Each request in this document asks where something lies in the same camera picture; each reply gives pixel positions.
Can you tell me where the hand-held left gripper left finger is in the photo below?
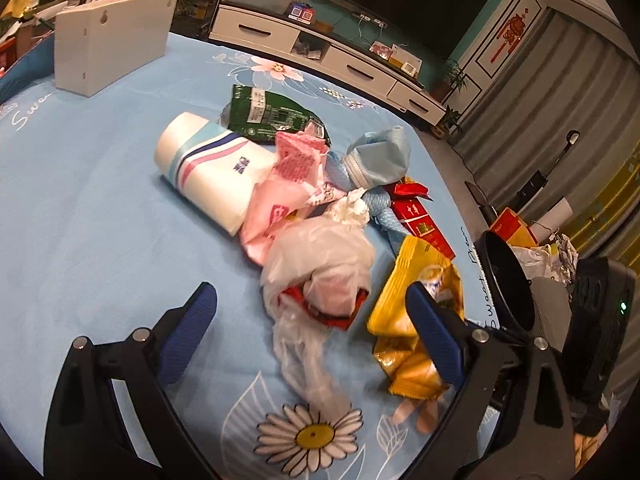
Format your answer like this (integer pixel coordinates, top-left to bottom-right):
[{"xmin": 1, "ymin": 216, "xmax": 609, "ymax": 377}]
[{"xmin": 44, "ymin": 281, "xmax": 221, "ymax": 480}]

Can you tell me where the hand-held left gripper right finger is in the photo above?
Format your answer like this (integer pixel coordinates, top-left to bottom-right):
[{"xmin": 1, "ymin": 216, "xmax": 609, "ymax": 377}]
[{"xmin": 405, "ymin": 281, "xmax": 576, "ymax": 480}]

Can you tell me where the yellow snack bag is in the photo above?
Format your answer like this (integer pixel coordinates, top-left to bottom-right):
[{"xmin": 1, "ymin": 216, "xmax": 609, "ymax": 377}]
[{"xmin": 366, "ymin": 235, "xmax": 466, "ymax": 401}]

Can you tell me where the black trash bin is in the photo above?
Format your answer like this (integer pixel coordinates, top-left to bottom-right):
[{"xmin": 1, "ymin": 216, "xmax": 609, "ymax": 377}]
[{"xmin": 472, "ymin": 230, "xmax": 540, "ymax": 342}]

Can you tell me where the red cigarette box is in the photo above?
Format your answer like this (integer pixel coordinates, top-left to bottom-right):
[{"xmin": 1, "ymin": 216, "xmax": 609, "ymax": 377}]
[{"xmin": 390, "ymin": 199, "xmax": 457, "ymax": 261}]

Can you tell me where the red packet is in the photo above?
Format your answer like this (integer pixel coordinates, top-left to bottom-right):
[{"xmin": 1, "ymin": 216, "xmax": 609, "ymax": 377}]
[{"xmin": 279, "ymin": 282, "xmax": 369, "ymax": 332}]

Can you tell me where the blue cloth mask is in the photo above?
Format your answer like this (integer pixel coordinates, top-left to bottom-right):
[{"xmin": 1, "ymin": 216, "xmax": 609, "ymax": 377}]
[{"xmin": 327, "ymin": 152, "xmax": 407, "ymax": 237}]

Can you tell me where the pink plastic packet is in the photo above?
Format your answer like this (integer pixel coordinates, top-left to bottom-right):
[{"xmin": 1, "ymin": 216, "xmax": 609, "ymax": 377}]
[{"xmin": 240, "ymin": 180, "xmax": 313, "ymax": 266}]

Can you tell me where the white tissue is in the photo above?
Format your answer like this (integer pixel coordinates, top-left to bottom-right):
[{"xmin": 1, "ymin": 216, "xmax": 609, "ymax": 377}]
[{"xmin": 330, "ymin": 187, "xmax": 372, "ymax": 228}]

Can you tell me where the white striped paper cup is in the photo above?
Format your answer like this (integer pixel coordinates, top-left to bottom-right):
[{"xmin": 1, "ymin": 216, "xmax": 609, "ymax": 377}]
[{"xmin": 154, "ymin": 111, "xmax": 278, "ymax": 236}]

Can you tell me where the light blue cloth cap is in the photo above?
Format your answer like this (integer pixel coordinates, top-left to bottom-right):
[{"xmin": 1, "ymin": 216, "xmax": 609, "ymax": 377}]
[{"xmin": 344, "ymin": 126, "xmax": 412, "ymax": 188}]

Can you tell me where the large white plastic bag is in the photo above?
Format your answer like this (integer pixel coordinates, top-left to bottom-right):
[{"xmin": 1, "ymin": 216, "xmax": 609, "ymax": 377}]
[{"xmin": 510, "ymin": 241, "xmax": 579, "ymax": 285}]

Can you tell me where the red yellow shopping bag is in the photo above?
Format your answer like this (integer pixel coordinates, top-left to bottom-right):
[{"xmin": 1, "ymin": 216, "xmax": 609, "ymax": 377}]
[{"xmin": 487, "ymin": 207, "xmax": 539, "ymax": 249}]

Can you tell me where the blue floral tablecloth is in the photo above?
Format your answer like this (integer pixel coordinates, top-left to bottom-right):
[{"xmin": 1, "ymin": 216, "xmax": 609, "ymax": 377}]
[{"xmin": 0, "ymin": 30, "xmax": 493, "ymax": 480}]

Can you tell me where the upright vacuum cleaner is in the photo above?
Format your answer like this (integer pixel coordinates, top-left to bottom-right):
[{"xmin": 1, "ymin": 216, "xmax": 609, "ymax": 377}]
[{"xmin": 514, "ymin": 130, "xmax": 582, "ymax": 212}]

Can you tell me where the small potted plant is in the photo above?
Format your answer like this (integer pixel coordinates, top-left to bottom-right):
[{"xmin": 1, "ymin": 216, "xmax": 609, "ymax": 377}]
[{"xmin": 429, "ymin": 106, "xmax": 464, "ymax": 140}]

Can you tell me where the green snack packet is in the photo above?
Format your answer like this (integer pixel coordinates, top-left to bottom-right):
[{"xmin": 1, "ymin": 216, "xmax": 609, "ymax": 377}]
[{"xmin": 220, "ymin": 84, "xmax": 331, "ymax": 147}]

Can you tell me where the tall potted plant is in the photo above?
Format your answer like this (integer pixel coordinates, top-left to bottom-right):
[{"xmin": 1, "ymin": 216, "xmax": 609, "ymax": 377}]
[{"xmin": 431, "ymin": 59, "xmax": 469, "ymax": 102}]

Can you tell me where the grey curtain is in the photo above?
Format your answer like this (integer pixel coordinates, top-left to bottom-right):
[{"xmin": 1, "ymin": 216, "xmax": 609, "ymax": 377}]
[{"xmin": 452, "ymin": 7, "xmax": 640, "ymax": 261}]

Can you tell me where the white desk calendar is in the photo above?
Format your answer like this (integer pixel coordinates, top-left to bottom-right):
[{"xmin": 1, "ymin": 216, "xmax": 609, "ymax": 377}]
[{"xmin": 389, "ymin": 44, "xmax": 422, "ymax": 77}]

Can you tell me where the white plastic box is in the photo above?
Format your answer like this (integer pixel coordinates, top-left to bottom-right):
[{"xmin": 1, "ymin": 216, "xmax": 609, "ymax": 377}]
[{"xmin": 54, "ymin": 0, "xmax": 179, "ymax": 97}]

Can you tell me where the white television cabinet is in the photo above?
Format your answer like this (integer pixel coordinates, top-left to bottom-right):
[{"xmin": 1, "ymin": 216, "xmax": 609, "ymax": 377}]
[{"xmin": 207, "ymin": 2, "xmax": 447, "ymax": 128}]

